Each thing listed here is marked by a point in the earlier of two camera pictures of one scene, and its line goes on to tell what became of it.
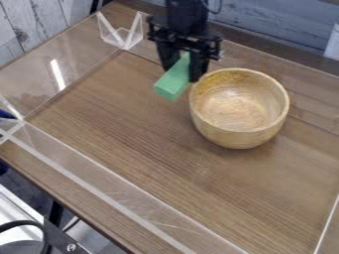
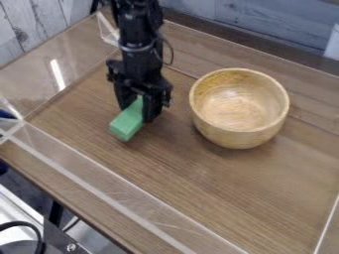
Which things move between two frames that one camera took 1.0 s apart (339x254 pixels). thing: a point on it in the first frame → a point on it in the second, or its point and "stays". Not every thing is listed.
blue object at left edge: (6, 114) stays
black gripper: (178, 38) → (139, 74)
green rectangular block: (175, 80) → (129, 120)
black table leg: (57, 213) stays
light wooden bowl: (239, 106) stays
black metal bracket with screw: (58, 242) stays
